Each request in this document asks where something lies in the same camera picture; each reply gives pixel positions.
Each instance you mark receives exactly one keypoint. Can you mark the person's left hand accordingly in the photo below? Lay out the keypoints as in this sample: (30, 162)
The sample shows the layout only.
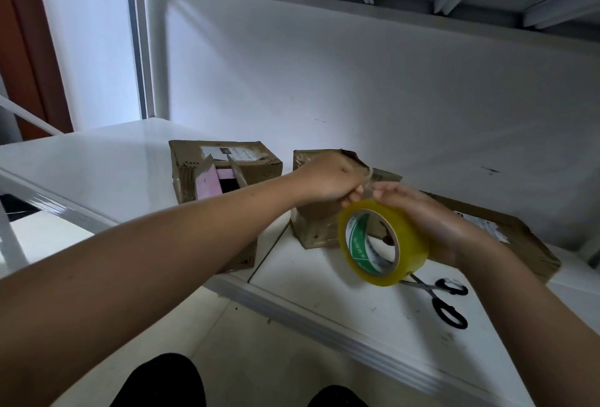
(328, 177)

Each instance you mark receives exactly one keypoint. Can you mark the person's right hand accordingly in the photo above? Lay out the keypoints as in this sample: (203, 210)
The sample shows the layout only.
(427, 219)

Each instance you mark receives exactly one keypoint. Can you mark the yellow tape roll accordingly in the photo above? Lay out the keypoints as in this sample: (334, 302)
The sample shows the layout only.
(412, 252)

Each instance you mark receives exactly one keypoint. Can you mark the corrugated cardboard box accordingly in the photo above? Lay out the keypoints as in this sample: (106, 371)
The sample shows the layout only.
(314, 229)

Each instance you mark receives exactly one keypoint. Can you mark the small cardboard box red label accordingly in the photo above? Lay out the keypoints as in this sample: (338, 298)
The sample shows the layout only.
(386, 177)

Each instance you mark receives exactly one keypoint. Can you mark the pink carton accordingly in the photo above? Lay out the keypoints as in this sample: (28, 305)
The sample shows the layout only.
(208, 182)

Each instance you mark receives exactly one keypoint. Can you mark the long cardboard box white label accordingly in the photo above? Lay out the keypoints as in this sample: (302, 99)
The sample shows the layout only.
(183, 172)

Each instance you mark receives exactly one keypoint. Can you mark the person's right forearm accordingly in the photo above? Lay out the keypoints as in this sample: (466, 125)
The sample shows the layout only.
(544, 327)

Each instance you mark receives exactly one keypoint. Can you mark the person's left forearm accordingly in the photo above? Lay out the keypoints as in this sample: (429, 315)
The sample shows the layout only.
(122, 289)

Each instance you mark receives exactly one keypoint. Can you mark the person's black trousers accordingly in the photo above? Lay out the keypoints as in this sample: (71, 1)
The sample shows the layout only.
(169, 383)

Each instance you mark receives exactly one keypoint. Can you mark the white metal shelf rack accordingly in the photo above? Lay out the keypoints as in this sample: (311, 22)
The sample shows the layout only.
(103, 168)

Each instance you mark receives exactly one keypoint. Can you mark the perforated white metal rack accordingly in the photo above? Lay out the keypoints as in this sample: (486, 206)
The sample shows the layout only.
(19, 196)

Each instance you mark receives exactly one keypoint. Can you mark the red-brown door frame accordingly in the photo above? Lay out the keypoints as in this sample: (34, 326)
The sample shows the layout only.
(28, 46)

